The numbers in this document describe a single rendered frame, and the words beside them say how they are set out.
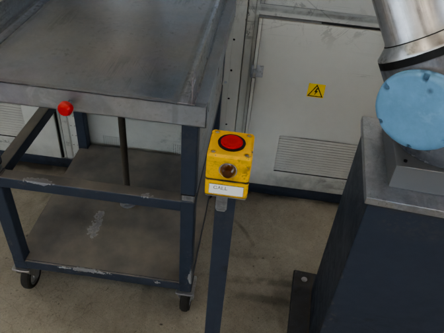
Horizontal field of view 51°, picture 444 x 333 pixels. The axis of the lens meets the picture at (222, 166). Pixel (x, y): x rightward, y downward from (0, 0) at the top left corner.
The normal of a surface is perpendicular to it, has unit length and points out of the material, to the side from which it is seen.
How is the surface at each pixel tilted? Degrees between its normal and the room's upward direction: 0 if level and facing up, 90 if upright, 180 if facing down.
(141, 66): 0
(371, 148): 0
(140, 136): 90
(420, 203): 0
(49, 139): 90
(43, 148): 90
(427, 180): 90
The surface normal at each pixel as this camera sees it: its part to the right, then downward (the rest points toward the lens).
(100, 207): 0.07, -0.77
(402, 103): -0.64, 0.49
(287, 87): -0.12, 0.63
